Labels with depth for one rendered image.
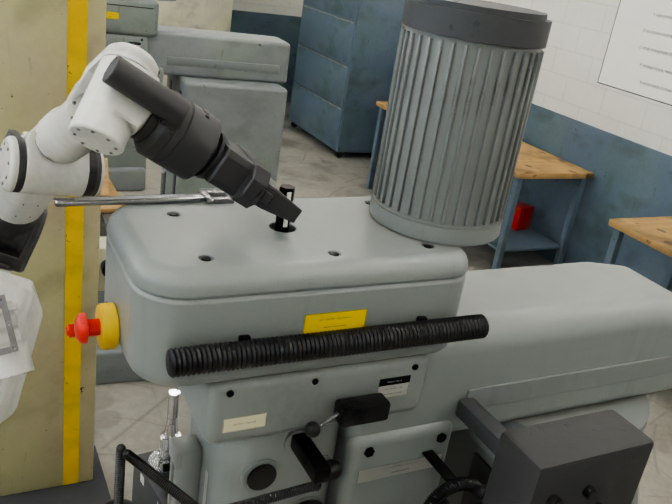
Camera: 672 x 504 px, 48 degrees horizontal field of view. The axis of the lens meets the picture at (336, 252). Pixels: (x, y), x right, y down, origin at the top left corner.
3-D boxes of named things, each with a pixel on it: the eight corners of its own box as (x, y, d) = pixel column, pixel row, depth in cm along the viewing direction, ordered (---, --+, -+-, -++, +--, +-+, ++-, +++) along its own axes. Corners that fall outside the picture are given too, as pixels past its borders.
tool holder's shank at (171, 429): (181, 435, 166) (185, 392, 162) (170, 441, 163) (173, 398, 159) (171, 428, 167) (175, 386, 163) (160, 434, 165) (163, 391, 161)
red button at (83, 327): (77, 350, 94) (77, 322, 93) (72, 334, 97) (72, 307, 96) (104, 347, 96) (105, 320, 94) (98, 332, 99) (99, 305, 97)
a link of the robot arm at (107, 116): (139, 182, 93) (55, 134, 87) (170, 110, 97) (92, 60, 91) (183, 165, 85) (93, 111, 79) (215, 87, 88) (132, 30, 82)
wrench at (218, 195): (57, 210, 96) (57, 204, 96) (51, 199, 99) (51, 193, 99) (234, 203, 108) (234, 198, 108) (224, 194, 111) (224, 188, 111)
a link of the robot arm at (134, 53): (141, 126, 86) (99, 153, 96) (169, 63, 89) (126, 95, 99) (89, 96, 82) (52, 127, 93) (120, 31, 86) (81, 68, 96)
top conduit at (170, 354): (172, 384, 85) (174, 358, 84) (162, 365, 88) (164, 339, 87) (487, 342, 106) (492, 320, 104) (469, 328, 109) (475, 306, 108)
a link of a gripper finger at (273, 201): (289, 224, 98) (252, 202, 95) (303, 205, 98) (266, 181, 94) (293, 229, 97) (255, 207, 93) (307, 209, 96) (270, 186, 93)
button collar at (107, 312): (103, 358, 95) (104, 317, 93) (94, 335, 100) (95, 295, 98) (119, 357, 96) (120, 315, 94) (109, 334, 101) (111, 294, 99)
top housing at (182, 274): (137, 401, 88) (143, 279, 82) (96, 299, 109) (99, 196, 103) (460, 355, 110) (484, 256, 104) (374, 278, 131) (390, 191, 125)
